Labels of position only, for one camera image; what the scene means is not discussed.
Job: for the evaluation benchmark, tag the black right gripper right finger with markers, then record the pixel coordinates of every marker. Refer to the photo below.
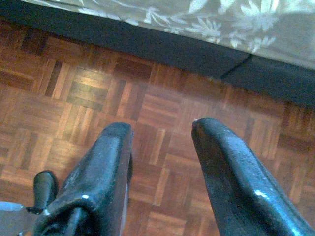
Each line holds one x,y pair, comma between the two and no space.
236,177

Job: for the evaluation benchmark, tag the black robot foot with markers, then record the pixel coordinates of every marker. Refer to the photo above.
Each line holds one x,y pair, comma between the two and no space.
44,186

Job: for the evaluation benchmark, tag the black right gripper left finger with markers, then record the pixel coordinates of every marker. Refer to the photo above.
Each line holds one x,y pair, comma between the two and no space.
103,172

